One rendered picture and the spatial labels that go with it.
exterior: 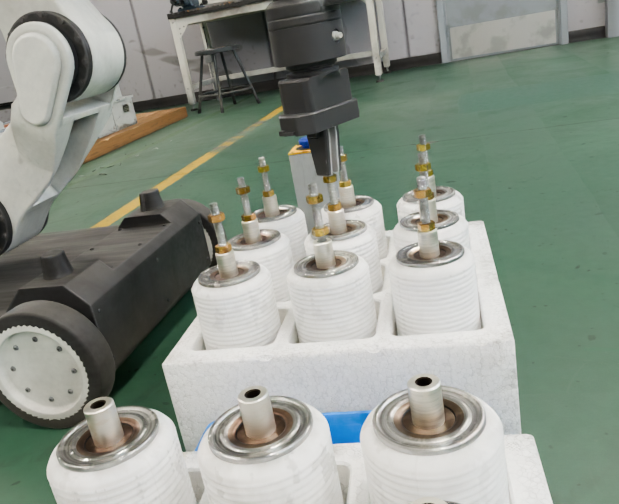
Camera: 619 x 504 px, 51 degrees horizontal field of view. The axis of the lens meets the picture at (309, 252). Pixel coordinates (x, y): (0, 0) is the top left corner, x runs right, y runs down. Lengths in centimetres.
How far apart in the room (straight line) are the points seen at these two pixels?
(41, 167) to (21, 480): 51
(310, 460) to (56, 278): 70
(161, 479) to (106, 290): 60
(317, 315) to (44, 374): 49
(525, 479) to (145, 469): 27
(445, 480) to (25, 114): 89
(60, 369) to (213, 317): 35
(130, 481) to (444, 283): 38
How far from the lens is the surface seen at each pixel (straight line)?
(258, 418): 46
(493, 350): 70
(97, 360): 99
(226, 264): 76
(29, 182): 122
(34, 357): 106
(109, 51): 116
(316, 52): 77
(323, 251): 73
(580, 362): 101
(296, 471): 45
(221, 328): 76
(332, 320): 72
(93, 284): 106
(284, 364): 72
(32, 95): 112
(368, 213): 93
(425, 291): 70
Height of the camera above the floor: 51
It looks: 19 degrees down
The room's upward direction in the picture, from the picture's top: 10 degrees counter-clockwise
